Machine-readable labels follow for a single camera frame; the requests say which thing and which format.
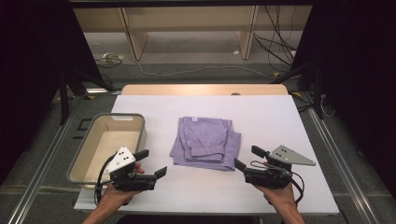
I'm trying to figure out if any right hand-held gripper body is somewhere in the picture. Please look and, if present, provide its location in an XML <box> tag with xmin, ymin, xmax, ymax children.
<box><xmin>243</xmin><ymin>145</ymin><xmax>317</xmax><ymax>190</ymax></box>

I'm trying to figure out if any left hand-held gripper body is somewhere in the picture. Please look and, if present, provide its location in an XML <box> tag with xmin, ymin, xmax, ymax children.
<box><xmin>103</xmin><ymin>145</ymin><xmax>157</xmax><ymax>192</ymax></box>

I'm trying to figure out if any beige basket with grey rim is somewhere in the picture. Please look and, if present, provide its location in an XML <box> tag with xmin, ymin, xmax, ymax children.
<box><xmin>65</xmin><ymin>112</ymin><xmax>148</xmax><ymax>189</ymax></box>

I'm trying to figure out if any lavender shirt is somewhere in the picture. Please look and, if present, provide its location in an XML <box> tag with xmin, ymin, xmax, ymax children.
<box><xmin>169</xmin><ymin>116</ymin><xmax>243</xmax><ymax>172</ymax></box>

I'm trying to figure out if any person's left hand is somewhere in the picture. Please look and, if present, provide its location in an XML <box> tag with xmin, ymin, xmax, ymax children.
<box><xmin>98</xmin><ymin>163</ymin><xmax>146</xmax><ymax>210</ymax></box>

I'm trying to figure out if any person's right hand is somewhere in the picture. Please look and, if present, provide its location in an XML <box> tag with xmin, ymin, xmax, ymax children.
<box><xmin>254</xmin><ymin>183</ymin><xmax>298</xmax><ymax>216</ymax></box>

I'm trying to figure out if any person's dark clothing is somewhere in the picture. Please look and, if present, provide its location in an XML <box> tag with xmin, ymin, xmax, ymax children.
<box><xmin>116</xmin><ymin>214</ymin><xmax>260</xmax><ymax>224</ymax></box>

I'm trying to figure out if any black metal stand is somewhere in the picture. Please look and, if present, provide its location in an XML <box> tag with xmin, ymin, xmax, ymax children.
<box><xmin>273</xmin><ymin>62</ymin><xmax>325</xmax><ymax>120</ymax></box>
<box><xmin>58</xmin><ymin>66</ymin><xmax>117</xmax><ymax>125</ymax></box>

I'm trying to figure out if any wooden table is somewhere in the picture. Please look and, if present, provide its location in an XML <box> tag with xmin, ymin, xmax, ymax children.
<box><xmin>120</xmin><ymin>83</ymin><xmax>290</xmax><ymax>96</ymax></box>

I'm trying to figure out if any black curtain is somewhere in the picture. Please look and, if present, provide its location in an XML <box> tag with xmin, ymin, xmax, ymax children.
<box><xmin>0</xmin><ymin>0</ymin><xmax>105</xmax><ymax>185</ymax></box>
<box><xmin>292</xmin><ymin>0</ymin><xmax>396</xmax><ymax>200</ymax></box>

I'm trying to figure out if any wooden shelf unit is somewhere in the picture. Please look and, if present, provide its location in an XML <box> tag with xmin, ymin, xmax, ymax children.
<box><xmin>73</xmin><ymin>5</ymin><xmax>313</xmax><ymax>61</ymax></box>

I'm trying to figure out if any black overhead bar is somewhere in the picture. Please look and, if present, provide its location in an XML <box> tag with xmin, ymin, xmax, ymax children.
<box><xmin>68</xmin><ymin>0</ymin><xmax>315</xmax><ymax>8</ymax></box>

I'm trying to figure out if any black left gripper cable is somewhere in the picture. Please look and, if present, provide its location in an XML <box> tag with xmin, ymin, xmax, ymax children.
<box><xmin>93</xmin><ymin>154</ymin><xmax>117</xmax><ymax>206</ymax></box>

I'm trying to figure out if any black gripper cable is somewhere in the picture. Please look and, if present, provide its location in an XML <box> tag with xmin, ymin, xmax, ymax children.
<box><xmin>250</xmin><ymin>160</ymin><xmax>306</xmax><ymax>206</ymax></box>
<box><xmin>93</xmin><ymin>154</ymin><xmax>117</xmax><ymax>206</ymax></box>

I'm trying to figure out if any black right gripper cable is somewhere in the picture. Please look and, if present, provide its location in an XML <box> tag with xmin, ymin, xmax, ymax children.
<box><xmin>250</xmin><ymin>160</ymin><xmax>306</xmax><ymax>206</ymax></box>

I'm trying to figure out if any aluminium floor rail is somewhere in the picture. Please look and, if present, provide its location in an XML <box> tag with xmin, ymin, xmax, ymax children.
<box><xmin>307</xmin><ymin>108</ymin><xmax>380</xmax><ymax>224</ymax></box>
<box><xmin>7</xmin><ymin>115</ymin><xmax>76</xmax><ymax>224</ymax></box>

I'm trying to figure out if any short white cable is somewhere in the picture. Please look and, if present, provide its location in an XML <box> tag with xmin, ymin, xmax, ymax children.
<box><xmin>319</xmin><ymin>93</ymin><xmax>336</xmax><ymax>119</ymax></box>

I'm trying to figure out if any bundle of black cables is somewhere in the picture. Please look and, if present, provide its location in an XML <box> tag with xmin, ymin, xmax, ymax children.
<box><xmin>252</xmin><ymin>5</ymin><xmax>298</xmax><ymax>74</ymax></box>

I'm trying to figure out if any coiled pale cable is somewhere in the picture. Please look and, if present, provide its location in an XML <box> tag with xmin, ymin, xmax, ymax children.
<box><xmin>94</xmin><ymin>52</ymin><xmax>125</xmax><ymax>69</ymax></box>

